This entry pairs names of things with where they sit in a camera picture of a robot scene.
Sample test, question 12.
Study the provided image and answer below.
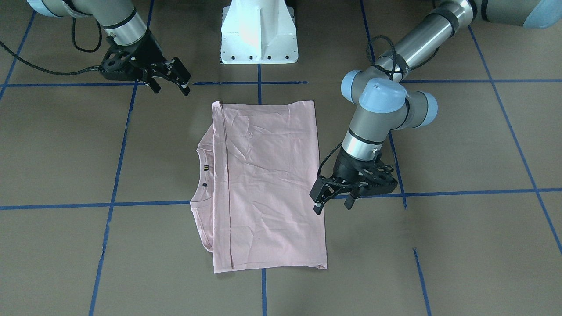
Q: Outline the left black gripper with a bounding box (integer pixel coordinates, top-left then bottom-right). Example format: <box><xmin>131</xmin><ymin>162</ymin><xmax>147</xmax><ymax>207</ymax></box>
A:
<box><xmin>310</xmin><ymin>149</ymin><xmax>399</xmax><ymax>215</ymax></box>

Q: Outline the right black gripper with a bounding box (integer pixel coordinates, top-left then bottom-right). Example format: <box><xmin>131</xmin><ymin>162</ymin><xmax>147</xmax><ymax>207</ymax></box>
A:
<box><xmin>100</xmin><ymin>30</ymin><xmax>191</xmax><ymax>96</ymax></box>

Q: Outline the pink Snoopy t-shirt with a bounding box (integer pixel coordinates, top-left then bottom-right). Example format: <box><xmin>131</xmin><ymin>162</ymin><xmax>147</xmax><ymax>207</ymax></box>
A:
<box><xmin>189</xmin><ymin>100</ymin><xmax>328</xmax><ymax>273</ymax></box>

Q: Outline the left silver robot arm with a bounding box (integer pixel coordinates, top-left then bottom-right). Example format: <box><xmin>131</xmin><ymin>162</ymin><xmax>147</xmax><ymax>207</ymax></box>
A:
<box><xmin>310</xmin><ymin>0</ymin><xmax>561</xmax><ymax>215</ymax></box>

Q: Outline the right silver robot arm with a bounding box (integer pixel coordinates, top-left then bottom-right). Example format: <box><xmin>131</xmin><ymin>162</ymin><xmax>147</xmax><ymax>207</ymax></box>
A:
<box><xmin>29</xmin><ymin>0</ymin><xmax>191</xmax><ymax>96</ymax></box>

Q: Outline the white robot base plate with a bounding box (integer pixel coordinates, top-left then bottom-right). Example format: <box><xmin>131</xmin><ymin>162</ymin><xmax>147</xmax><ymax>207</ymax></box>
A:
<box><xmin>220</xmin><ymin>0</ymin><xmax>299</xmax><ymax>65</ymax></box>

